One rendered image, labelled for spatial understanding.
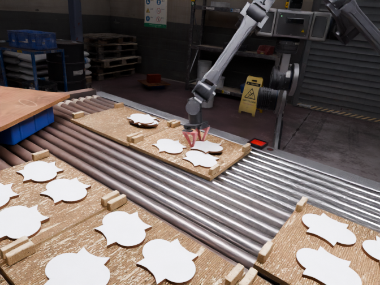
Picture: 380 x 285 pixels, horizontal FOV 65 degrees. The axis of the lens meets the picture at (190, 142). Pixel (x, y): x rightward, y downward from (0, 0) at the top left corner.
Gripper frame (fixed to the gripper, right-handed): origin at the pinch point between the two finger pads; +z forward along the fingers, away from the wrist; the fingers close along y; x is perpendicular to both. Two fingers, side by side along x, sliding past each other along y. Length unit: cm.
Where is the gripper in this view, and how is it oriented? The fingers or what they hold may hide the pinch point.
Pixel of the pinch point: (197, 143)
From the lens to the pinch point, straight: 129.7
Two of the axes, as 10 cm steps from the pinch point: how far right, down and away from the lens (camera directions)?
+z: 0.7, 9.6, 2.6
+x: -8.2, -1.0, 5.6
